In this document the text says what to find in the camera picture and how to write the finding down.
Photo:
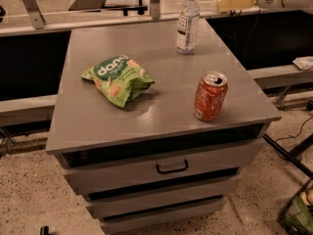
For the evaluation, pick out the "clear plastic water bottle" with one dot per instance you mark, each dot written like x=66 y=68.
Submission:
x=187 y=28

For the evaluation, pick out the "red coke can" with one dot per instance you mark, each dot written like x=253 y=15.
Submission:
x=210 y=95

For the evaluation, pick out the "green chip bag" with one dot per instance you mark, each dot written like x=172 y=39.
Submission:
x=120 y=79

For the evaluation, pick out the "grey drawer cabinet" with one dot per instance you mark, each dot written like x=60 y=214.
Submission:
x=109 y=154

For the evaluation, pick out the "black drawer handle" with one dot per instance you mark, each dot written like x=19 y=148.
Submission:
x=173 y=168

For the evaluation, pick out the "black wire basket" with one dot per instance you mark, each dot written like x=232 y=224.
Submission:
x=296 y=216

